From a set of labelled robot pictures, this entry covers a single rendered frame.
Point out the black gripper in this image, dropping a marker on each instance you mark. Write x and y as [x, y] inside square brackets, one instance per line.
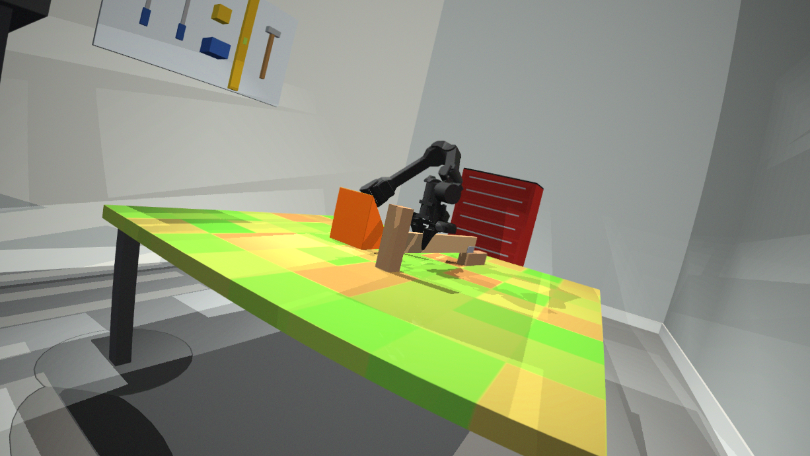
[429, 211]

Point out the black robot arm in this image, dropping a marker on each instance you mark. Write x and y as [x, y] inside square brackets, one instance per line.
[447, 190]

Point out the long tan wooden rail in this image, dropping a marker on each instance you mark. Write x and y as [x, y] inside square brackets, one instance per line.
[440, 243]

